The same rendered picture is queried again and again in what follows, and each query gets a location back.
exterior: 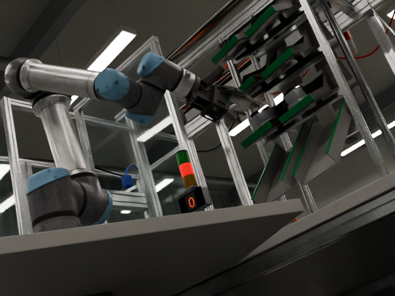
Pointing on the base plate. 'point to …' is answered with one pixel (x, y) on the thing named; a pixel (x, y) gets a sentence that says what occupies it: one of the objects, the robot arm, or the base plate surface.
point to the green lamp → (183, 157)
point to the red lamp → (186, 168)
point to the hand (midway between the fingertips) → (247, 111)
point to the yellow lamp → (188, 180)
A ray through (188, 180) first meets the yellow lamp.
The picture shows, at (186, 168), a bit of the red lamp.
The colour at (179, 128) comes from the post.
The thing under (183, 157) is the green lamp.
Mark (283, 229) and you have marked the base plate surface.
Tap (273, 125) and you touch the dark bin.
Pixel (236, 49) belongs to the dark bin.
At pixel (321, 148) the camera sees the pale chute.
